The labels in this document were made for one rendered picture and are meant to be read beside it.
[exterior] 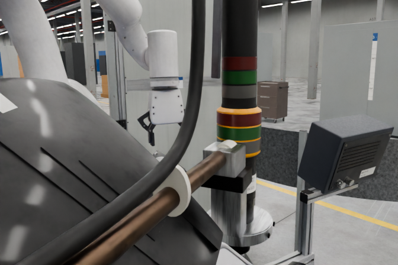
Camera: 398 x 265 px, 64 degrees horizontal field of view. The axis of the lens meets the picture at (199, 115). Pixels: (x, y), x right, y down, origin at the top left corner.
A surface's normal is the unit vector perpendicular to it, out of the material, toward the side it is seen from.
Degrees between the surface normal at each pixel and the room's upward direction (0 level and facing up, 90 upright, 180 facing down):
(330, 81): 90
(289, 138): 90
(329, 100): 90
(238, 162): 90
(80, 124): 39
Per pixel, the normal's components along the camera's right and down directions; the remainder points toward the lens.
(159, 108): 0.29, 0.12
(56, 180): 0.63, -0.66
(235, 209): -0.42, 0.17
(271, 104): -0.70, 0.14
